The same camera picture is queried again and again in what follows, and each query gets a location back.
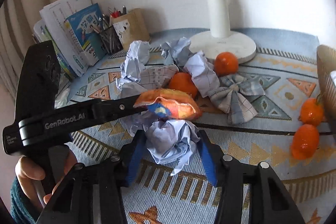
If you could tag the paper ball back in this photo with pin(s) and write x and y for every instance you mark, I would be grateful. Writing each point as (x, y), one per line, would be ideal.
(176, 51)

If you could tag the orange mandarin front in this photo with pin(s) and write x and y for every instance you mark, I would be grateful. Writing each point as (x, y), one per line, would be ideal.
(305, 142)

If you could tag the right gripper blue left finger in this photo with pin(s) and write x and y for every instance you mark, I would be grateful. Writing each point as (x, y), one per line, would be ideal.
(132, 155)

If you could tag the white desk lamp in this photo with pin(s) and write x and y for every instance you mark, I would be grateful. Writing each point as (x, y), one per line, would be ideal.
(220, 38)

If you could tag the white paper ball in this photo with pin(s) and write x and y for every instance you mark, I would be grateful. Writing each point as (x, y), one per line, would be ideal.
(168, 140)

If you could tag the grey plaid fabric bow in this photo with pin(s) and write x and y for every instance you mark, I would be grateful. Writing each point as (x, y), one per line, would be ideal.
(232, 98)

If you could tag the person's left forearm teal sleeve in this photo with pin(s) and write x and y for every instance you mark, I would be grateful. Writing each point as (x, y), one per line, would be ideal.
(22, 210)

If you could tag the orange mandarin with stem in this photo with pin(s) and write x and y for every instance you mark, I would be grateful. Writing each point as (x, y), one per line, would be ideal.
(312, 111)

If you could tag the orange snack bag plush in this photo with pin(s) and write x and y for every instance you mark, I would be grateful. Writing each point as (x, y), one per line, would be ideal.
(170, 104)

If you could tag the brown kraft pen container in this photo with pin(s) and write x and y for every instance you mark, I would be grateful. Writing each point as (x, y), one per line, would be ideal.
(130, 27)

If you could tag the person's left hand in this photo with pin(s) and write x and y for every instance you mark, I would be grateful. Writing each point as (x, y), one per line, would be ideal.
(28, 172)

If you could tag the stack of books upright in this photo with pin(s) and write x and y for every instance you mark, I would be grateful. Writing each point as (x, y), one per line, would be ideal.
(74, 26)

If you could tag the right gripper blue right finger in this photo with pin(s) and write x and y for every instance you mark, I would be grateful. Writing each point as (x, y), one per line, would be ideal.
(211, 157)

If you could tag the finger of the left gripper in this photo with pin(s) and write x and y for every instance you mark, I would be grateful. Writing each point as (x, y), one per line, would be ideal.
(116, 109)

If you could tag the black mesh pen holder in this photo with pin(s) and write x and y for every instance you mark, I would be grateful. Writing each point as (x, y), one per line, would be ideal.
(108, 35)

